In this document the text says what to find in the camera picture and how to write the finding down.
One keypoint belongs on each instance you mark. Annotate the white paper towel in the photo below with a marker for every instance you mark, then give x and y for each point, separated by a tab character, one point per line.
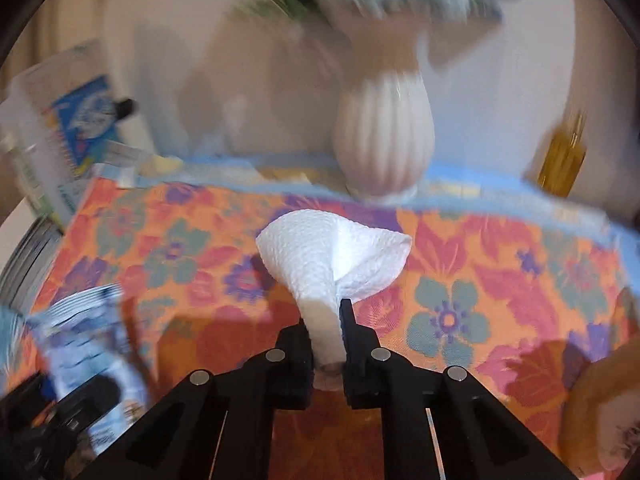
321	259

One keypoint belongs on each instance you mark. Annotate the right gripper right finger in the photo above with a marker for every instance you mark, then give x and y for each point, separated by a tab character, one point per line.
376	378

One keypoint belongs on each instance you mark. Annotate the orange floral table mat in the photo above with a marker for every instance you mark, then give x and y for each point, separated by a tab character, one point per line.
198	332

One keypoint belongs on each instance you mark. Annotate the round glass tray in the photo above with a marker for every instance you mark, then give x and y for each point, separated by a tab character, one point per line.
600	423

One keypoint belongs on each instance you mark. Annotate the amber glass bottle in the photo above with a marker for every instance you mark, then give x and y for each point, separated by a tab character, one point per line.
565	156

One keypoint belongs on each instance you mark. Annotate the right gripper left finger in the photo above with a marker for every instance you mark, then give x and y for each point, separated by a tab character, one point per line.
279	379

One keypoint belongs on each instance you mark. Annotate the blue white plastic packet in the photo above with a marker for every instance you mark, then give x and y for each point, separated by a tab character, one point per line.
81	336

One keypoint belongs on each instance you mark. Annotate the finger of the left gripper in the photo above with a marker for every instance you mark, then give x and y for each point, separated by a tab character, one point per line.
39	433

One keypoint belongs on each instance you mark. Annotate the white ribbed vase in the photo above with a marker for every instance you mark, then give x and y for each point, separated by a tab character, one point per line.
384	137

